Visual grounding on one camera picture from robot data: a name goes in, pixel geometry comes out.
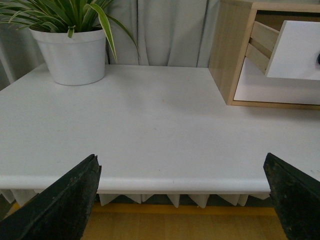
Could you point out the grey curtain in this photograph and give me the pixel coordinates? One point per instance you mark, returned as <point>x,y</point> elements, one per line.
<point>176,33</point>

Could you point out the wooden drawer cabinet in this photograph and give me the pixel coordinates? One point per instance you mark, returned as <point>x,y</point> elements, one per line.
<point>232,34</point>

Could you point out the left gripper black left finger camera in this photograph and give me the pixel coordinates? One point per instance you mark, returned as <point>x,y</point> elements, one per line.
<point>61,211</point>

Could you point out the white drawer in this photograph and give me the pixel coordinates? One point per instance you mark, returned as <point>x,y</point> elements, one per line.
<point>254,86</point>
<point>293,52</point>

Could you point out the green spider plant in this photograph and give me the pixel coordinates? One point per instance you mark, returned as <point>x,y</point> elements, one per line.
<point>63,16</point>

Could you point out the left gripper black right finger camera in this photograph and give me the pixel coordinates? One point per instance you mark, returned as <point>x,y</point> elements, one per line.
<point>296,199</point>

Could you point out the white plant pot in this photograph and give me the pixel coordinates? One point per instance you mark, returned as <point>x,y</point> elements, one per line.
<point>73,61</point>

